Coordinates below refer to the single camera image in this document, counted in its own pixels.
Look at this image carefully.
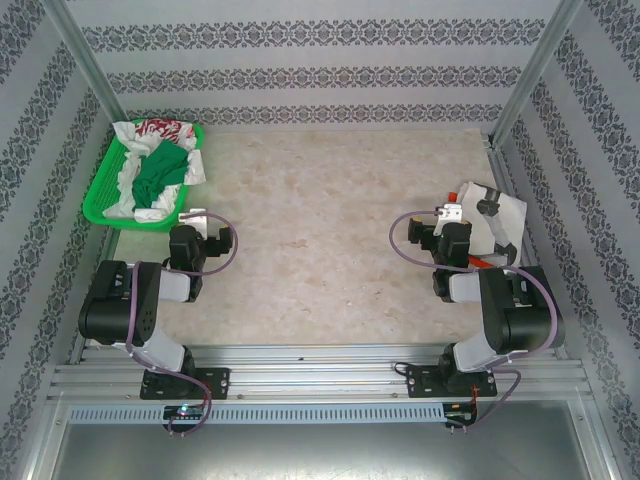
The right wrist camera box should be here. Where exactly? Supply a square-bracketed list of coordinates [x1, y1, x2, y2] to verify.
[433, 203, 465, 225]

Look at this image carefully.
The slotted grey cable duct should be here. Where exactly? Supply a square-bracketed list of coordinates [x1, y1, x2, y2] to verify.
[67, 403, 447, 425]

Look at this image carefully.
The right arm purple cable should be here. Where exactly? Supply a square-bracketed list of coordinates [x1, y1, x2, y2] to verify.
[390, 209, 560, 434]

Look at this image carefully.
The grey metal bottom panel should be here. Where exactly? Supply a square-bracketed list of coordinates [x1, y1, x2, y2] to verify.
[29, 399, 614, 480]

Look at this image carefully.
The green t-shirt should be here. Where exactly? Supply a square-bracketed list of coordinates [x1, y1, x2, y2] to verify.
[130, 140, 194, 211]

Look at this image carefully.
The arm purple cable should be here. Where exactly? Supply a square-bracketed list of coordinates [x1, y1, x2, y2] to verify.
[390, 209, 560, 434]
[124, 212, 239, 437]

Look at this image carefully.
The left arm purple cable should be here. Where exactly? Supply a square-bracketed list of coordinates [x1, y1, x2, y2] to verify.
[124, 212, 239, 437]

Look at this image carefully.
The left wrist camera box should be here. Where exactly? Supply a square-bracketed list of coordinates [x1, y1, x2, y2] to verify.
[178, 207, 210, 236]

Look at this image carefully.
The aluminium frame post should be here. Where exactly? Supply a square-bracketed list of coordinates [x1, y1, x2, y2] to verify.
[39, 0, 127, 135]
[488, 0, 584, 147]

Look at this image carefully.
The white t-shirt red print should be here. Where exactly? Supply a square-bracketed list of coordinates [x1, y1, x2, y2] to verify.
[112, 118, 197, 154]

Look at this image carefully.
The folded white t-shirt grey print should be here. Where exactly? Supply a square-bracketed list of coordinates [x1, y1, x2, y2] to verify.
[457, 180, 529, 266]

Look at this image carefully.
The crumpled plain white t-shirt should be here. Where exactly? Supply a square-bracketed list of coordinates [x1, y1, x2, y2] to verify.
[102, 145, 207, 225]

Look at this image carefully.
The green plastic basket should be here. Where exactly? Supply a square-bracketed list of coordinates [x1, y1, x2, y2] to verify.
[82, 118, 207, 232]

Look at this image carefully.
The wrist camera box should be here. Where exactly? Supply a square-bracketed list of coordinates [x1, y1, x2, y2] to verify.
[433, 203, 465, 225]
[178, 207, 210, 236]

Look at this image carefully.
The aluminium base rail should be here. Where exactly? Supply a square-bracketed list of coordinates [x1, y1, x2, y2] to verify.
[47, 342, 592, 402]

